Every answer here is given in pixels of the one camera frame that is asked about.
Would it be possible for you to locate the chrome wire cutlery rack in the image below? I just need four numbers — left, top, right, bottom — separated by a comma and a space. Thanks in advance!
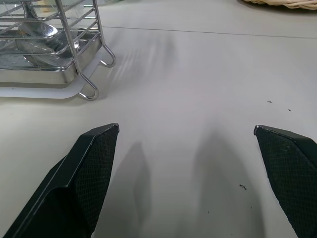
0, 0, 116, 101

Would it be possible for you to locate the steel drip tray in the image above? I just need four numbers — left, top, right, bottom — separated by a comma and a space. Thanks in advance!
0, 31, 103, 89

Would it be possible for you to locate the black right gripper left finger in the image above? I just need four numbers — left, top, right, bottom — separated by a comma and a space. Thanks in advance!
3, 122, 120, 238

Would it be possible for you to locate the steel spoon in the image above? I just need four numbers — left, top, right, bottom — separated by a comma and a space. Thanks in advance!
15, 0, 65, 66

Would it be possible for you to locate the wicker basket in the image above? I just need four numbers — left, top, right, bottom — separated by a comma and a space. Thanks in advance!
237, 0, 317, 10

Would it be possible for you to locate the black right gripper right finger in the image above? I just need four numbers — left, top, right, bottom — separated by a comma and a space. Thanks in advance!
253, 125, 317, 238

